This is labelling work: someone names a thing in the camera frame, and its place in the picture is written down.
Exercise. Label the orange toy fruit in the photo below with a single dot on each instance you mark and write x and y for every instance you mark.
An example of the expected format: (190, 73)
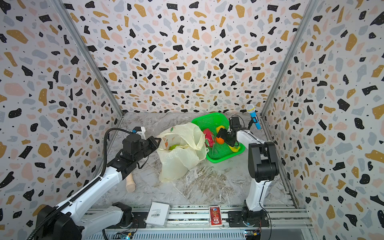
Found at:
(220, 141)

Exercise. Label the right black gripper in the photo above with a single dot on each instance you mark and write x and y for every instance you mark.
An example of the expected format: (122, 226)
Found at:
(228, 135)

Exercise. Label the green plastic basket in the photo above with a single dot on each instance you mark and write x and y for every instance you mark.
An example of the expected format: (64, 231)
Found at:
(221, 145)

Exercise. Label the yellow toy fruit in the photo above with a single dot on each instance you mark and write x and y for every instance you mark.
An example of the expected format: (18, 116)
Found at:
(219, 128)

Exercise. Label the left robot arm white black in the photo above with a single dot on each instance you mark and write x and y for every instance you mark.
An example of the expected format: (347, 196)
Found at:
(67, 220)

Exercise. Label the cream plastic bag orange print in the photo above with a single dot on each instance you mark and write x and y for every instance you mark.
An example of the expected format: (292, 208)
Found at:
(191, 151)

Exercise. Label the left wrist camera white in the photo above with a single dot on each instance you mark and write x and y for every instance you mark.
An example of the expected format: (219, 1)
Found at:
(140, 131)

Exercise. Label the blue toy microphone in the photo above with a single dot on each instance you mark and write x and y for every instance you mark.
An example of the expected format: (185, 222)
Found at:
(254, 118)

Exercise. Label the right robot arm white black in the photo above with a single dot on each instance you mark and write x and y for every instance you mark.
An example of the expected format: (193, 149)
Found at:
(263, 167)

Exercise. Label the white cardboard box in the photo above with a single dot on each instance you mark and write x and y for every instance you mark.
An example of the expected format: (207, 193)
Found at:
(158, 215)

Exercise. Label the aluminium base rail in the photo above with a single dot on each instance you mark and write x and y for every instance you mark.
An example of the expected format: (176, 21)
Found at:
(282, 222)

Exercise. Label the light green toy apple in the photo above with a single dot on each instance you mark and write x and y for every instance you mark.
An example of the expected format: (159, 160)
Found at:
(173, 147)

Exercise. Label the red dragon fruit toy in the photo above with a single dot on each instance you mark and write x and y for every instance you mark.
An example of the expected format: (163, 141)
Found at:
(209, 138)

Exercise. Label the yellow toy banana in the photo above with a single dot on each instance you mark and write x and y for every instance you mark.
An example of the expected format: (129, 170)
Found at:
(235, 148)

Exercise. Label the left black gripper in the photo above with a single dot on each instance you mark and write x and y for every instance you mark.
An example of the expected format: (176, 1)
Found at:
(153, 145)

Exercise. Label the red card pack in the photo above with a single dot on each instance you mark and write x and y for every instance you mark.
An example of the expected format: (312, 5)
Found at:
(215, 216)

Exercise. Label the wooden rolling pin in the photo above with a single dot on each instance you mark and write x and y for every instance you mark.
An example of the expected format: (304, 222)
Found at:
(130, 184)

